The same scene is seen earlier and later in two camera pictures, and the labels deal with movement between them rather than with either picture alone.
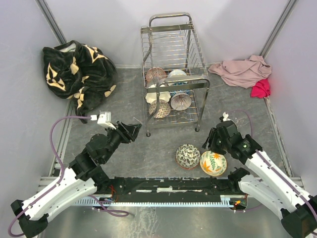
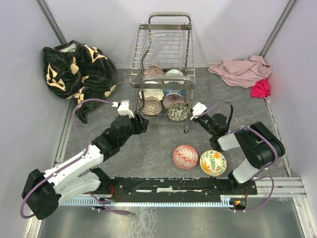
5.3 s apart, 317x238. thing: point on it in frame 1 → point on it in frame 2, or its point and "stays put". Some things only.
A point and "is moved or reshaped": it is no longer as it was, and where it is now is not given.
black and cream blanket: (81, 73) stays put
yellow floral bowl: (213, 163) stays put
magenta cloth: (261, 89) stays put
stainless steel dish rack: (175, 78) is moved or reshaped
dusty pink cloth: (245, 73) stays put
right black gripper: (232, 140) → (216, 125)
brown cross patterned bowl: (164, 110) → (152, 106)
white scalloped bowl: (150, 96) → (149, 92)
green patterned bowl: (187, 156) → (178, 111)
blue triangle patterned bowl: (174, 92) → (169, 90)
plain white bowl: (177, 72) is moved or reshaped
